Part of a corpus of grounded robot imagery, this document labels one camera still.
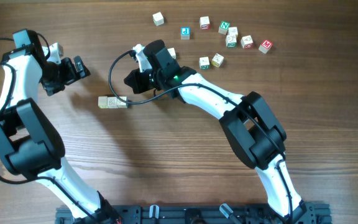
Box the white picture block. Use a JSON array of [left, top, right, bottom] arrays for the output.
[[227, 27, 238, 37]]

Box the green edged picture block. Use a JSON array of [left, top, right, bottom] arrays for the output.
[[199, 57, 210, 70]]

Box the red M letter block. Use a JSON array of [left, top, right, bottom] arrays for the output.
[[259, 40, 273, 54]]

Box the yellow edged wooden block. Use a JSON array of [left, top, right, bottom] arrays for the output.
[[98, 96, 108, 109]]

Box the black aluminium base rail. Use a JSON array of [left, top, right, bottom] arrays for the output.
[[55, 203, 333, 224]]

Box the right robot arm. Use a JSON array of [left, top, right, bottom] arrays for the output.
[[124, 40, 304, 223]]

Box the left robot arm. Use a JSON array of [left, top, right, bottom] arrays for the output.
[[0, 29, 122, 223]]

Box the blue P letter block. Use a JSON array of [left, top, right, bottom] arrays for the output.
[[180, 27, 190, 40]]

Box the red edged top block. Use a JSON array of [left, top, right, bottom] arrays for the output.
[[200, 16, 211, 30]]

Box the green edged N block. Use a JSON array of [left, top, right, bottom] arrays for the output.
[[226, 35, 237, 48]]

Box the plain wooden block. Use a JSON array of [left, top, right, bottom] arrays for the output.
[[116, 96, 128, 108]]

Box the red edged white block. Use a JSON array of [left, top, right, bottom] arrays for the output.
[[241, 35, 254, 49]]

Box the blue H letter block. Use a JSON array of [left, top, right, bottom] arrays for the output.
[[168, 48, 177, 59]]

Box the green N letter block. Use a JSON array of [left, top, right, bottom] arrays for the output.
[[218, 21, 230, 35]]

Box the yellow picture block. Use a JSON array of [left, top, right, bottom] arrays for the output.
[[211, 54, 224, 68]]

